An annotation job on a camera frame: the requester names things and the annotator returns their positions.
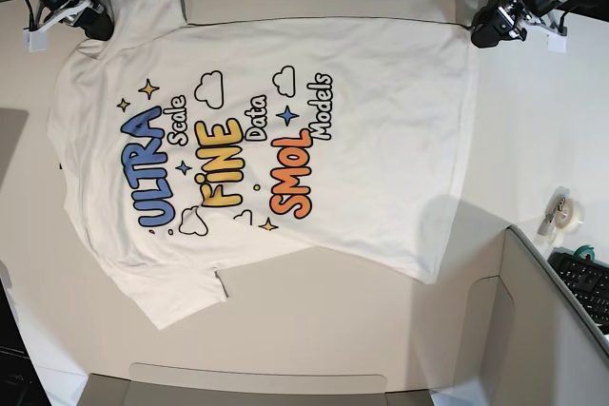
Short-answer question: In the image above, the clear tape roll dispenser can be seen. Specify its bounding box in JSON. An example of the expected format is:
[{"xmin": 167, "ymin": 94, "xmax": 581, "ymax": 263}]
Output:
[{"xmin": 537, "ymin": 186, "xmax": 584, "ymax": 246}]

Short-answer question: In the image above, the green tape roll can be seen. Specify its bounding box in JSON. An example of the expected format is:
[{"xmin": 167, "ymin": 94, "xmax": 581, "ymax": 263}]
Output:
[{"xmin": 574, "ymin": 245, "xmax": 596, "ymax": 262}]

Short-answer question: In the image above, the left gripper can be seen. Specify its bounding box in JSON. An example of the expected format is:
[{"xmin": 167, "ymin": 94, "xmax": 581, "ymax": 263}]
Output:
[{"xmin": 470, "ymin": 0, "xmax": 567, "ymax": 52}]

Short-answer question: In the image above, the grey cardboard box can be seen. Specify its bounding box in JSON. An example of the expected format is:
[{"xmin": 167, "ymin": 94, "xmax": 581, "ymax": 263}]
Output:
[{"xmin": 80, "ymin": 227, "xmax": 608, "ymax": 405}]

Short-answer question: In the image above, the white printed t-shirt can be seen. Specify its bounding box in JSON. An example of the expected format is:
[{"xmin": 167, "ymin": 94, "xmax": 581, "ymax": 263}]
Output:
[{"xmin": 48, "ymin": 0, "xmax": 478, "ymax": 329}]

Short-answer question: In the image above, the black computer keyboard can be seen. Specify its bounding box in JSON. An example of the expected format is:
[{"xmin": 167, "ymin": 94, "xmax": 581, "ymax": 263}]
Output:
[{"xmin": 548, "ymin": 249, "xmax": 609, "ymax": 336}]

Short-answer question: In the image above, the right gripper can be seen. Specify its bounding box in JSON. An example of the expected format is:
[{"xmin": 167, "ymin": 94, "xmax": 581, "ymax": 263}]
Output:
[{"xmin": 23, "ymin": 0, "xmax": 114, "ymax": 52}]

